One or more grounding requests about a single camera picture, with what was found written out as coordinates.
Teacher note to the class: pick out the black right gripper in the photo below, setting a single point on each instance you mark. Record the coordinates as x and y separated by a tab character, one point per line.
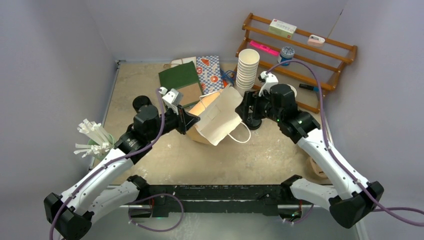
252	99

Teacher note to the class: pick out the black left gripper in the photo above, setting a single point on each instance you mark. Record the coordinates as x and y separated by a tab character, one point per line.
185	120

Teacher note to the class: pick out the brown kraft paper bag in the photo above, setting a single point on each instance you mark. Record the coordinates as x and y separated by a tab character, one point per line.
218	117

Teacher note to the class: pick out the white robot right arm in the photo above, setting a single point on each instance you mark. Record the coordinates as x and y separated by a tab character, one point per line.
351	196

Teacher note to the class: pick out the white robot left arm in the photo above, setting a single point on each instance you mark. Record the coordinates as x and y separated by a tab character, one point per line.
72	213

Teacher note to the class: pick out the green paper bag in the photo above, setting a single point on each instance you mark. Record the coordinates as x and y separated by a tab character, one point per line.
184	78

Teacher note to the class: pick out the black cup with white cup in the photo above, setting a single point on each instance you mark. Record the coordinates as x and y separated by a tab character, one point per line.
294	90

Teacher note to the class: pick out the white paper cup stack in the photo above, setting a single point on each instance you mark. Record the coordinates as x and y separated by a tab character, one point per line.
247	66

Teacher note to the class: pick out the small black lid stack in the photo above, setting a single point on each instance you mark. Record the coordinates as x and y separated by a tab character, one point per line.
140	101

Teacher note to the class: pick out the blue checkered paper bag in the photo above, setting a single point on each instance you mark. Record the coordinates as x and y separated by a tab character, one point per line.
209	75

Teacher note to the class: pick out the black blue marker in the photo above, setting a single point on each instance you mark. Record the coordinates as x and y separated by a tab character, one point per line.
309	87

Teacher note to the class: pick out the pink highlighter pen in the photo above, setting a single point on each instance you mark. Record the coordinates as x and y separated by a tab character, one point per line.
264	48

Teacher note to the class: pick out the blue lidded jar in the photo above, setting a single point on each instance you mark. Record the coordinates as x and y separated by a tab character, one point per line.
286	54

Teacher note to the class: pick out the wooden shelf rack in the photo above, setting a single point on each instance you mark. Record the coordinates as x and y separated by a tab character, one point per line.
337	71

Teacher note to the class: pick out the white green box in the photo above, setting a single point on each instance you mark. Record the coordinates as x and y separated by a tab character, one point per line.
282	29

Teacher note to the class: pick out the green cup of stirrers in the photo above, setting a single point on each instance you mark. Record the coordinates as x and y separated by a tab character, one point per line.
100	141

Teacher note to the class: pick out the pink white tape dispenser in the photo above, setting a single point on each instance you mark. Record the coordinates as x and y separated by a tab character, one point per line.
316	41

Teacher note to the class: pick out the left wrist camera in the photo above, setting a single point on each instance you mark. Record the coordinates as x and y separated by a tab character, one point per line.
171	98

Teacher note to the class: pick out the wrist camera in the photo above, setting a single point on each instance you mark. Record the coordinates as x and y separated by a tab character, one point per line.
171	98
268	80

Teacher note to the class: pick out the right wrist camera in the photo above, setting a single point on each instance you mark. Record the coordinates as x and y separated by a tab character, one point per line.
268	80

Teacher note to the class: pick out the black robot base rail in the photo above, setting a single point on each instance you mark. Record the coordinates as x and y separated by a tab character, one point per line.
265	199

